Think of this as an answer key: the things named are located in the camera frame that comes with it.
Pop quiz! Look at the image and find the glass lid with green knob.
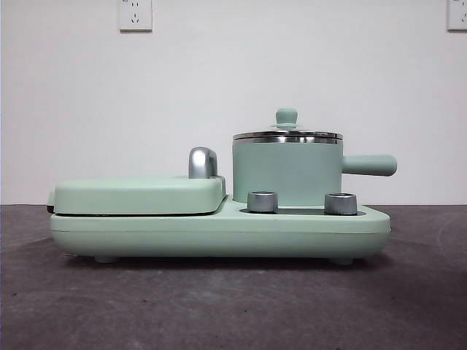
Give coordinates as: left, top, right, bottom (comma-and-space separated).
233, 106, 344, 141

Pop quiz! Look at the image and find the silver control dial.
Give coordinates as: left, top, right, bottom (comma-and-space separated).
246, 190, 279, 214
323, 192, 358, 215

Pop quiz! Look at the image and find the mint green breakfast machine base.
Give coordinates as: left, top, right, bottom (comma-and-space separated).
50, 195, 391, 264

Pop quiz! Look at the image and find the mint green grill cover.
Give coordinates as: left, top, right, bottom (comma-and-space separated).
47, 174, 227, 217

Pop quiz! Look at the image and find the silver grill cover handle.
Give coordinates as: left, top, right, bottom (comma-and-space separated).
187, 146, 219, 180

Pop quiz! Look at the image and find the mint green pot with handle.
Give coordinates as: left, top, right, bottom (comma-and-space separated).
231, 137, 398, 207

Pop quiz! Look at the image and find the white wall socket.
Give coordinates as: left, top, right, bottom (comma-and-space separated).
446, 0, 467, 32
117, 0, 153, 34

